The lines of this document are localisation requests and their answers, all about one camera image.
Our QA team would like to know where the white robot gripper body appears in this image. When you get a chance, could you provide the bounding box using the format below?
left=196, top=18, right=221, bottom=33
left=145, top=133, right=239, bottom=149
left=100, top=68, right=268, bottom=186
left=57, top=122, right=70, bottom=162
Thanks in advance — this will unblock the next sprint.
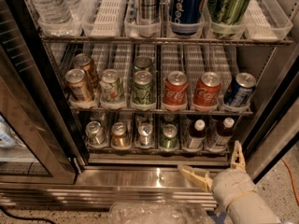
left=212, top=168, right=256, bottom=208

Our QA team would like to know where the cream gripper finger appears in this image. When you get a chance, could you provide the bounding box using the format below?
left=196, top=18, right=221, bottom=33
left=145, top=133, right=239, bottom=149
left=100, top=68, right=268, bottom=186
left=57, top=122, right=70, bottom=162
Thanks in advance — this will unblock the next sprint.
left=231, top=140, right=246, bottom=173
left=178, top=164, right=213, bottom=192

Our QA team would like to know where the dark drink bottle white cap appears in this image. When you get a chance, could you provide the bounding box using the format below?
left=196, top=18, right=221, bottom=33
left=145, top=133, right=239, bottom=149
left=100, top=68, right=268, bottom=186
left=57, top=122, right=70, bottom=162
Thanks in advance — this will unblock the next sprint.
left=206, top=117, right=235, bottom=153

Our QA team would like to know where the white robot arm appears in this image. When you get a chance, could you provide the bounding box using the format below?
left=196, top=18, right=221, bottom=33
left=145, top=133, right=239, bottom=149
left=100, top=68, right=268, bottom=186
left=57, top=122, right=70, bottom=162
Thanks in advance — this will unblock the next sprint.
left=178, top=141, right=292, bottom=224

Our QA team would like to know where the stainless steel fridge door right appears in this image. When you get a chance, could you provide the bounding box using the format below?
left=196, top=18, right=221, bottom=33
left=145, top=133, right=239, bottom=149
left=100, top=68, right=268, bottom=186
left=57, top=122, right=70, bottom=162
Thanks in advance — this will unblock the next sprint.
left=247, top=98, right=299, bottom=183

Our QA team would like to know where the stainless steel fridge door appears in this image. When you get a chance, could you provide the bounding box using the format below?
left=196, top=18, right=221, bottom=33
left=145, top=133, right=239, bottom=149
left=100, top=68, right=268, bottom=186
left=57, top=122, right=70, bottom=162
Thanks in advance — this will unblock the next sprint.
left=247, top=98, right=299, bottom=183
left=0, top=0, right=88, bottom=186

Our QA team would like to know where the blue Pepsi can middle shelf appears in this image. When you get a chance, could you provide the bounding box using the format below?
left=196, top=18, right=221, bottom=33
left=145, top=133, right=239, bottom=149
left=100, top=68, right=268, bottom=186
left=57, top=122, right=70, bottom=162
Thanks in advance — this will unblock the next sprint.
left=223, top=73, right=256, bottom=107

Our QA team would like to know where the blue pepsi can shelf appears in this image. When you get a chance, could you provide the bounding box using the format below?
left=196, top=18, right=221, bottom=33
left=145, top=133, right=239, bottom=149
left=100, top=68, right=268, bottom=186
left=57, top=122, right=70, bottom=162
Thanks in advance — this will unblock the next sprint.
left=223, top=73, right=256, bottom=107
left=169, top=0, right=205, bottom=35

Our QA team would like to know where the silver slim can bottom shelf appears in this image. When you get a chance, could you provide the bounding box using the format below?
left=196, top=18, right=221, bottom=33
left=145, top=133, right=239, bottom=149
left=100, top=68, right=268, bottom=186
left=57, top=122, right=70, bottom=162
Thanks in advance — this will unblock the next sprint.
left=138, top=123, right=153, bottom=147

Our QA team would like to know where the gold can bottom shelf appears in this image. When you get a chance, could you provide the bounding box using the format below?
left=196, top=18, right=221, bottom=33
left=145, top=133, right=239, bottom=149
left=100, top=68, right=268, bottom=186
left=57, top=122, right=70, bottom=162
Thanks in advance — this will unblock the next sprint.
left=111, top=122, right=129, bottom=148

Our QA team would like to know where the silver green can bottom shelf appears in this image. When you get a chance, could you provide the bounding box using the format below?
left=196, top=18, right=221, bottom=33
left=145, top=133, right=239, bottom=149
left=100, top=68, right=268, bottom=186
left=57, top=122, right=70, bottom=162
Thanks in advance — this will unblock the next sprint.
left=85, top=121, right=106, bottom=147

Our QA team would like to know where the green can top shelf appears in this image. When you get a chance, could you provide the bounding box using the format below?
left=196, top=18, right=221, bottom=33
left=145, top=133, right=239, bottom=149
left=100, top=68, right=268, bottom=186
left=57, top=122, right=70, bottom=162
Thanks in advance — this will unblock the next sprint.
left=207, top=0, right=250, bottom=39

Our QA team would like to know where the stainless steel fridge door left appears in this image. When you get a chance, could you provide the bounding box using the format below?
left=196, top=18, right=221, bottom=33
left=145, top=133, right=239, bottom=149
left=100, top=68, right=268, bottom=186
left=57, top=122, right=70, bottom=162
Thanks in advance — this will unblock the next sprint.
left=0, top=0, right=88, bottom=186

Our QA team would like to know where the blue Pepsi can top shelf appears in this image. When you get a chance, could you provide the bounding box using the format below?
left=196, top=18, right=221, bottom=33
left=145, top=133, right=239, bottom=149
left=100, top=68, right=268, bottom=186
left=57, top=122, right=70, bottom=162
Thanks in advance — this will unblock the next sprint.
left=169, top=0, right=205, bottom=35

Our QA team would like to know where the silver plaid can top shelf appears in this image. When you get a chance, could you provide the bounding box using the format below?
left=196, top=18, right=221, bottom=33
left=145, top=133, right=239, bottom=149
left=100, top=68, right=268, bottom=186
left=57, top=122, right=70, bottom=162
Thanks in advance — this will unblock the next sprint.
left=137, top=0, right=160, bottom=25

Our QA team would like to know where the clear water bottle top shelf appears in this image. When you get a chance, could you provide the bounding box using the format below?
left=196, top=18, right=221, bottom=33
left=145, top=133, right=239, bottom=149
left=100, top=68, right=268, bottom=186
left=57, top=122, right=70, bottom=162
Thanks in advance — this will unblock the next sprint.
left=31, top=0, right=72, bottom=24

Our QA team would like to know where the red Coca-Cola can right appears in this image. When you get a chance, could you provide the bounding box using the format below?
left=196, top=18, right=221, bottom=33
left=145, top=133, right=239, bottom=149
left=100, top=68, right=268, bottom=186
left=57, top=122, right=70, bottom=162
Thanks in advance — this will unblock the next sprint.
left=193, top=72, right=221, bottom=106

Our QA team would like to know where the red coca-cola can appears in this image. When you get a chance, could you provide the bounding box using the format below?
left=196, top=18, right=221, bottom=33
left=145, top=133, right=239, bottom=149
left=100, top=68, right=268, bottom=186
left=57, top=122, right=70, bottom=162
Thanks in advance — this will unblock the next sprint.
left=193, top=72, right=221, bottom=106
left=164, top=71, right=188, bottom=105

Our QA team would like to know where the clear plastic bag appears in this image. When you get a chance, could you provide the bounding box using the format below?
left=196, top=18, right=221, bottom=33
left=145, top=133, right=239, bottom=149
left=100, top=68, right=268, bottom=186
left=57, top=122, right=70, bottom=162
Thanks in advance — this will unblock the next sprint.
left=108, top=202, right=215, bottom=224

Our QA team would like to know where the red Coca-Cola can left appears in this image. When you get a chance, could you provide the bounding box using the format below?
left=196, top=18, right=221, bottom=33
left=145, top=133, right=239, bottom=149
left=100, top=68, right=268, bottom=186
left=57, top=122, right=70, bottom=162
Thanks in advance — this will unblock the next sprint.
left=164, top=71, right=188, bottom=105

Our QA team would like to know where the green can front middle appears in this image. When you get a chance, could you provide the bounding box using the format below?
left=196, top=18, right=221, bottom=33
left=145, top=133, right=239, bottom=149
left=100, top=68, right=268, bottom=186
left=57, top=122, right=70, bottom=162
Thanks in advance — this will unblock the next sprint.
left=132, top=70, right=153, bottom=105

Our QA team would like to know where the white green can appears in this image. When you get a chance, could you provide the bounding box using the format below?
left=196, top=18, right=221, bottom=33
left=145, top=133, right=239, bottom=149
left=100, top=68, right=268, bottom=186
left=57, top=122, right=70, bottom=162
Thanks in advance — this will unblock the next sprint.
left=100, top=69, right=125, bottom=104

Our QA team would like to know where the green can rear middle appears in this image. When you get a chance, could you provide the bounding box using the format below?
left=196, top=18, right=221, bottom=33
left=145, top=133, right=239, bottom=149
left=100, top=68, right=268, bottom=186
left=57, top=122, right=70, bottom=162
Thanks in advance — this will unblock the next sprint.
left=133, top=56, right=153, bottom=73

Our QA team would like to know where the gold can front left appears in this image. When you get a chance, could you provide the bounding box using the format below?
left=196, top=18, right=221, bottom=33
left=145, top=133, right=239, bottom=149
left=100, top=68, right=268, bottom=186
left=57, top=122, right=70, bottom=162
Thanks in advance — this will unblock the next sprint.
left=65, top=68, right=94, bottom=102

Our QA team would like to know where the gold can rear left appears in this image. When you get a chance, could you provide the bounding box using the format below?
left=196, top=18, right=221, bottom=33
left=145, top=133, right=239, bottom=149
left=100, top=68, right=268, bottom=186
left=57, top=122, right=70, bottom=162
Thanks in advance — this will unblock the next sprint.
left=73, top=53, right=99, bottom=90

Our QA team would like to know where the orange cable on floor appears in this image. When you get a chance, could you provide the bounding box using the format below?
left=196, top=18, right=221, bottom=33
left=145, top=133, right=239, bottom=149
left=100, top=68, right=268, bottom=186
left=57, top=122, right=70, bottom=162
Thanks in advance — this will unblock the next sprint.
left=280, top=158, right=299, bottom=207

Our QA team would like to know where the black cable on floor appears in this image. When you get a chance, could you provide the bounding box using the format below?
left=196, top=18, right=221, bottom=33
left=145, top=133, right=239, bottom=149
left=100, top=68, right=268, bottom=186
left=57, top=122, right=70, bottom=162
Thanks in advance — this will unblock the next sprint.
left=0, top=204, right=57, bottom=224

